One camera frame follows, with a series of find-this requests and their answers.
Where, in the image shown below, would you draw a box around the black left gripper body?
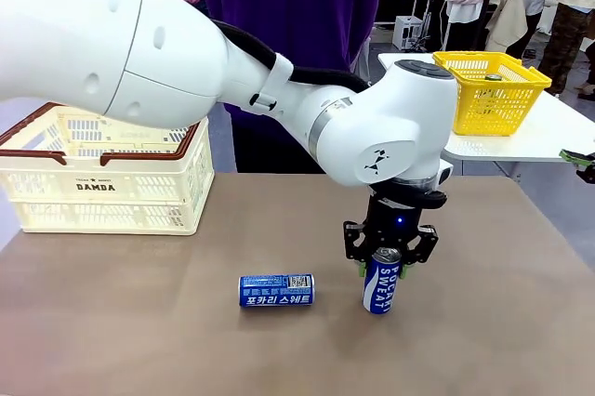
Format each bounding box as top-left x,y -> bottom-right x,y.
362,191 -> 425,254

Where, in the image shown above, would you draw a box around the blue Pocari Sweat can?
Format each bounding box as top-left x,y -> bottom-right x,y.
362,245 -> 403,316
238,273 -> 317,309

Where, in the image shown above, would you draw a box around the yellow plastic basket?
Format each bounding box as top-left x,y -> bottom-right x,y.
431,50 -> 553,137

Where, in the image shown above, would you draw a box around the white side table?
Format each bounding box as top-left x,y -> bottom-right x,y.
377,51 -> 595,178

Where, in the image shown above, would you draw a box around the beige hanging coat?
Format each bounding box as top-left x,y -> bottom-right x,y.
485,0 -> 529,54

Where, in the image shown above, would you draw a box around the black slanted pole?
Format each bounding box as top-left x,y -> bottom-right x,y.
471,0 -> 506,52

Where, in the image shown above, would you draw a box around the white computer tower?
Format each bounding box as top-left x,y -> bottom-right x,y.
393,14 -> 425,51

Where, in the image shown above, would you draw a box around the person in purple sweater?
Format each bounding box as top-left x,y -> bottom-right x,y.
192,0 -> 387,175

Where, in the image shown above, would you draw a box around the white cable strap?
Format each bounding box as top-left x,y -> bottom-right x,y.
248,52 -> 295,113

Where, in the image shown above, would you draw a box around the cream shopping basket brown handles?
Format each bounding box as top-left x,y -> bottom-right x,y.
0,101 -> 216,235

